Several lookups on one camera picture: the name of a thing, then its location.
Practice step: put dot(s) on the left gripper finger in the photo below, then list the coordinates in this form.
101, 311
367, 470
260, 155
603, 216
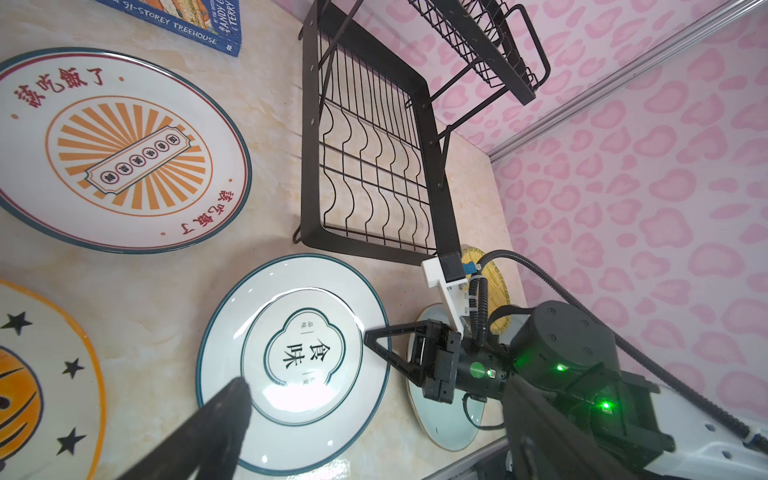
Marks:
207, 445

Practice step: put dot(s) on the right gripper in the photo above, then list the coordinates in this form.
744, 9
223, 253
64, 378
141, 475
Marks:
435, 358

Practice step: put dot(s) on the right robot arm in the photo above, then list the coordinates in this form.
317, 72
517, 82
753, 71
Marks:
573, 361

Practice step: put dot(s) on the mint green flower plate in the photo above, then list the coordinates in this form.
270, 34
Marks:
446, 424

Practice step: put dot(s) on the yellow green woven plate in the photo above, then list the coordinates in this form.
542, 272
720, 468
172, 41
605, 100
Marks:
498, 294

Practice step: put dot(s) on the white plate green rim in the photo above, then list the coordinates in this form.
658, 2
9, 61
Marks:
294, 330

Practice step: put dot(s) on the star pattern cartoon plate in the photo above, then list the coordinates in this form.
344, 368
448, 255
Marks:
53, 401

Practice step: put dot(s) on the white plate orange sunburst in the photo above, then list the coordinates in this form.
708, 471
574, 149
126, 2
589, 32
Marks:
113, 153

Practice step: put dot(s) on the blue treehouse book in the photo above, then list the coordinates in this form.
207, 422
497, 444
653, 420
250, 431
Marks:
214, 23

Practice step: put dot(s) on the black wire dish rack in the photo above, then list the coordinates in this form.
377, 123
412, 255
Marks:
373, 180

